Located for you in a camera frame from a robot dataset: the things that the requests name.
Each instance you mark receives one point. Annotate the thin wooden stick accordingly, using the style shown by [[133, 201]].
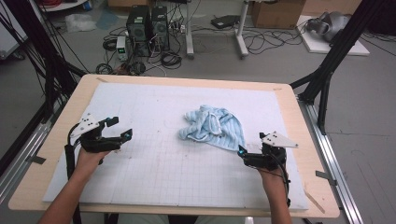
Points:
[[314, 201]]

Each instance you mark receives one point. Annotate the aluminium rail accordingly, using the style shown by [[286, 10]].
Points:
[[25, 149], [333, 161]]

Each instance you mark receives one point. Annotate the wide tan cardboard box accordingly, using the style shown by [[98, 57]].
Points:
[[330, 6]]

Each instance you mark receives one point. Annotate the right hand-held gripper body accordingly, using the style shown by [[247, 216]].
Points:
[[267, 158]]

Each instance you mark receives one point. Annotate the flat black box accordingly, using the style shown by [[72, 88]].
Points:
[[224, 21]]

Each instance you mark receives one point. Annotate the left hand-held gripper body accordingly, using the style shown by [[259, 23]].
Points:
[[93, 141]]

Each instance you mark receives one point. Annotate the person's right hand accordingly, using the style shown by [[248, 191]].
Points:
[[273, 179]]

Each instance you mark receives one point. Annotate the wooden table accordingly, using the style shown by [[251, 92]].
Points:
[[299, 124]]

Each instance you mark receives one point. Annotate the white floor board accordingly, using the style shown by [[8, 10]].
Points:
[[323, 46]]

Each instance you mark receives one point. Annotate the clear plastic bag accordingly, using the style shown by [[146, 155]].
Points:
[[79, 22]]

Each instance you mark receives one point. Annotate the slim black computer tower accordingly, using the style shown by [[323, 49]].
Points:
[[160, 28]]

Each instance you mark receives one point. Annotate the person's left hand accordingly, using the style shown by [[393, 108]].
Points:
[[87, 161]]

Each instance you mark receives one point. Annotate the white power supply unit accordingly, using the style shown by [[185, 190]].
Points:
[[121, 48]]

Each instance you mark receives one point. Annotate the white grid mat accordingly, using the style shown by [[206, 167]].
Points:
[[174, 174]]

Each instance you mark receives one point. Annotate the black metal frame stand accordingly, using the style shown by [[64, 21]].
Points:
[[46, 62], [336, 46]]

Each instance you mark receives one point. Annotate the white round table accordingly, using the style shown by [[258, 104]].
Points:
[[63, 5]]

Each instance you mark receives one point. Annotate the grey rounded device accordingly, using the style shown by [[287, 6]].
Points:
[[331, 25]]

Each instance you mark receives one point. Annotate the white desk leg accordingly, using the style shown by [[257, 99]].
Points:
[[189, 31], [241, 34]]

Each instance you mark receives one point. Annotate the black tape strip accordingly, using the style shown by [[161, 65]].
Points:
[[326, 177], [36, 159]]

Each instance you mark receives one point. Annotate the light blue striped towel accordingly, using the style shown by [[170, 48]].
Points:
[[214, 130]]

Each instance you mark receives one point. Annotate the large black computer tower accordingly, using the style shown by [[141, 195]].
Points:
[[138, 29]]

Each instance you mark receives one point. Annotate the large brown cardboard box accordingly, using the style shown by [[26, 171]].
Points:
[[277, 14]]

